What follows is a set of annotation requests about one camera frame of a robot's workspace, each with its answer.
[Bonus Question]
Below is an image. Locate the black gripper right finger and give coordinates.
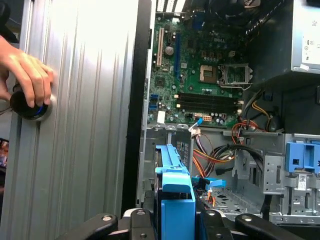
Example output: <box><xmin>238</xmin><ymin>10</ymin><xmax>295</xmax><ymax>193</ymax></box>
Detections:
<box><xmin>196</xmin><ymin>209</ymin><xmax>305</xmax><ymax>240</ymax></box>

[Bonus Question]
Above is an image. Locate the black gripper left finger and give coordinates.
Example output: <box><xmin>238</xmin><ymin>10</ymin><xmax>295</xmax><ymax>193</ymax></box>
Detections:
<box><xmin>57</xmin><ymin>209</ymin><xmax>155</xmax><ymax>240</ymax></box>

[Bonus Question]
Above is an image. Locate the yellow red power wire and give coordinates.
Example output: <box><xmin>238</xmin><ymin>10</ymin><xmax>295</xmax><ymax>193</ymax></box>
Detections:
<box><xmin>206</xmin><ymin>187</ymin><xmax>217</xmax><ymax>209</ymax></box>

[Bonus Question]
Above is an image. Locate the hard disk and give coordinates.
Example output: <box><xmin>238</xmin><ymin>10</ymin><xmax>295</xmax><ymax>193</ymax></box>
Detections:
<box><xmin>153</xmin><ymin>143</ymin><xmax>197</xmax><ymax>240</ymax></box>

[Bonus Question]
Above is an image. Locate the blue data wire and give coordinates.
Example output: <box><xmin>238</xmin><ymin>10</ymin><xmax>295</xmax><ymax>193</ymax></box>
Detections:
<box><xmin>191</xmin><ymin>175</ymin><xmax>228</xmax><ymax>192</ymax></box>

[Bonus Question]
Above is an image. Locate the round black tool blue ring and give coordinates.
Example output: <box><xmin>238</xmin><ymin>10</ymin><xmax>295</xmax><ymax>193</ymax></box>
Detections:
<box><xmin>9</xmin><ymin>89</ymin><xmax>53</xmax><ymax>122</ymax></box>

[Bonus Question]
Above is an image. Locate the grey metal disk bay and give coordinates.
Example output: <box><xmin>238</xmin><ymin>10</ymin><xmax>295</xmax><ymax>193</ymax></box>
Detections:
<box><xmin>139</xmin><ymin>123</ymin><xmax>266</xmax><ymax>221</ymax></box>

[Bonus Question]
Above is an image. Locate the person's hand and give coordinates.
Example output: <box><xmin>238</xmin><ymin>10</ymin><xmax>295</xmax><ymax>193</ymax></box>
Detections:
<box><xmin>0</xmin><ymin>34</ymin><xmax>55</xmax><ymax>108</ymax></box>

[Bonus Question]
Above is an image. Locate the grey optical drive cage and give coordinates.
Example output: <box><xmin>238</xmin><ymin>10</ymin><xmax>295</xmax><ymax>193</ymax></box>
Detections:
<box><xmin>262</xmin><ymin>133</ymin><xmax>320</xmax><ymax>225</ymax></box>

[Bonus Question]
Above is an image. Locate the white connector with blue tab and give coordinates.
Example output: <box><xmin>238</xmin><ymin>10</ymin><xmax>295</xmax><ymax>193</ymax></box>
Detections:
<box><xmin>187</xmin><ymin>117</ymin><xmax>203</xmax><ymax>137</ymax></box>

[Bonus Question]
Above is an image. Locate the blue drive latch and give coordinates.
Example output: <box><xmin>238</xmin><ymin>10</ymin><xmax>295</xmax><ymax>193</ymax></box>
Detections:
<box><xmin>284</xmin><ymin>141</ymin><xmax>320</xmax><ymax>175</ymax></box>

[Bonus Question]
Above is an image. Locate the black RAM slot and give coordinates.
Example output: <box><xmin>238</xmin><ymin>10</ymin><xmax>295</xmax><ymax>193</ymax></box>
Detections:
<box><xmin>177</xmin><ymin>107</ymin><xmax>240</xmax><ymax>114</ymax></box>
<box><xmin>177</xmin><ymin>92</ymin><xmax>240</xmax><ymax>98</ymax></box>
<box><xmin>177</xmin><ymin>97</ymin><xmax>240</xmax><ymax>103</ymax></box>
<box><xmin>177</xmin><ymin>102</ymin><xmax>240</xmax><ymax>108</ymax></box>

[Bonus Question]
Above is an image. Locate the black PC case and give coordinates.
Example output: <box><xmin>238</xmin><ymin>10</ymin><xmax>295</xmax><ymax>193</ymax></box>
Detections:
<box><xmin>121</xmin><ymin>0</ymin><xmax>320</xmax><ymax>240</ymax></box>

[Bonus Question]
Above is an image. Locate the locking lever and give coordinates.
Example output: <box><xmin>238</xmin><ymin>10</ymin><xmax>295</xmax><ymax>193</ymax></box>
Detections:
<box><xmin>219</xmin><ymin>83</ymin><xmax>253</xmax><ymax>91</ymax></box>

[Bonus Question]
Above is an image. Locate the green motherboard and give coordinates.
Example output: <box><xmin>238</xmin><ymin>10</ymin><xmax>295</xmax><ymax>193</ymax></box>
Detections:
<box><xmin>147</xmin><ymin>9</ymin><xmax>253</xmax><ymax>130</ymax></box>

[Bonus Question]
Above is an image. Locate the CPU socket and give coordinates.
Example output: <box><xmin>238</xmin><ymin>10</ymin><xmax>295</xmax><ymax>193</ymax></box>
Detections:
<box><xmin>199</xmin><ymin>64</ymin><xmax>219</xmax><ymax>84</ymax></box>

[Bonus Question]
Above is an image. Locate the metal socket cover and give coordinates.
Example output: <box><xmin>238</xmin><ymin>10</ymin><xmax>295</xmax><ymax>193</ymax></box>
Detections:
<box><xmin>218</xmin><ymin>63</ymin><xmax>254</xmax><ymax>87</ymax></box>

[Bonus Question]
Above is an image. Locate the blue expansion slot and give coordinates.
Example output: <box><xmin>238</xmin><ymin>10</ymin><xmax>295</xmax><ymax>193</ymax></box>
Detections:
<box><xmin>174</xmin><ymin>30</ymin><xmax>182</xmax><ymax>81</ymax></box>

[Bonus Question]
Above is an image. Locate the white expansion slot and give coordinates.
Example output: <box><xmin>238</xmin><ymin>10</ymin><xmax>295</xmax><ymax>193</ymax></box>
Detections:
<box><xmin>156</xmin><ymin>26</ymin><xmax>165</xmax><ymax>69</ymax></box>

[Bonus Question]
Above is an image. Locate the blue video port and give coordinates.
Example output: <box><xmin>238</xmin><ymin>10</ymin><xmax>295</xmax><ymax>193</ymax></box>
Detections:
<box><xmin>191</xmin><ymin>8</ymin><xmax>206</xmax><ymax>31</ymax></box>

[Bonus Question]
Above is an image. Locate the grey power supply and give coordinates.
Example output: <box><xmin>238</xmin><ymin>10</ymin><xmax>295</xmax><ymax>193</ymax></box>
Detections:
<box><xmin>246</xmin><ymin>0</ymin><xmax>320</xmax><ymax>83</ymax></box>

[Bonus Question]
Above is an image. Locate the orange red wire bundle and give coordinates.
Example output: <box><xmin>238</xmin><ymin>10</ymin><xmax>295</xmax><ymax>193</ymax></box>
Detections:
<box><xmin>192</xmin><ymin>119</ymin><xmax>266</xmax><ymax>181</ymax></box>

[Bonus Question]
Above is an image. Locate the thick black wire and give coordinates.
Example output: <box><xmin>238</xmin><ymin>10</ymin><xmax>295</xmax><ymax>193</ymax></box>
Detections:
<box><xmin>212</xmin><ymin>143</ymin><xmax>266</xmax><ymax>176</ymax></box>

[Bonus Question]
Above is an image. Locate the yellow black wire bundle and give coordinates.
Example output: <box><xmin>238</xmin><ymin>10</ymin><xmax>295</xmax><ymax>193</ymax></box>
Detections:
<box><xmin>243</xmin><ymin>98</ymin><xmax>286</xmax><ymax>133</ymax></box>

